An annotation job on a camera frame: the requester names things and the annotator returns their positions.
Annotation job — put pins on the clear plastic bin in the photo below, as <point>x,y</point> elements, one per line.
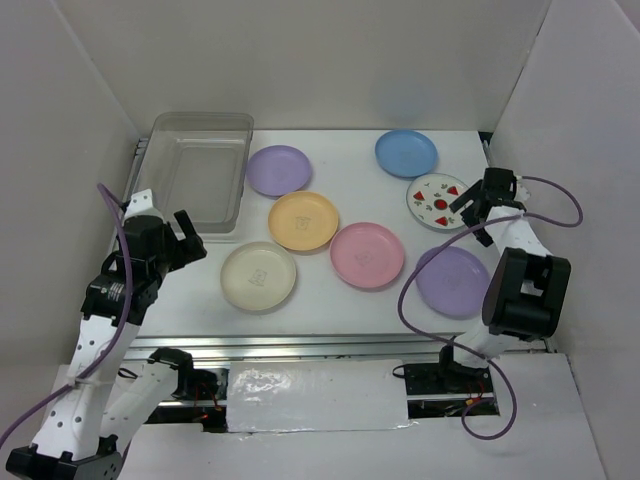
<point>196,162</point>

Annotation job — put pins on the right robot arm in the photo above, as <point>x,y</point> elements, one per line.
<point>526,293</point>

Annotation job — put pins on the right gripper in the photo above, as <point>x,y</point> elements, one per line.
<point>475,193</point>

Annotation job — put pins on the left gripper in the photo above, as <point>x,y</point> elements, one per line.
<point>191,247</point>

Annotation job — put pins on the cream plate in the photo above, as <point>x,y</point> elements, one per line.
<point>258,276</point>

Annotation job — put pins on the pink plate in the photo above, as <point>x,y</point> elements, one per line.
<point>366,255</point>

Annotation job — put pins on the aluminium rail frame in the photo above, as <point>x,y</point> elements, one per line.
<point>295,348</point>

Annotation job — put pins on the orange plate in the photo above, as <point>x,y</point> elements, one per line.
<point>303,221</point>

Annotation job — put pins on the purple plate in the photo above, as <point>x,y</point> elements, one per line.
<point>278,170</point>
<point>454,283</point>

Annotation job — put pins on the white watermelon pattern plate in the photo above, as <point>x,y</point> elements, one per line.
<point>429,197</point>

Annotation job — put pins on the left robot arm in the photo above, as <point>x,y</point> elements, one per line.
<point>86,434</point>

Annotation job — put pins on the blue plate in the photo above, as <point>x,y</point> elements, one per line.
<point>406,153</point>

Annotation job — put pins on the white front cover panel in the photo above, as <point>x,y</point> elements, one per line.
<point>324,396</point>

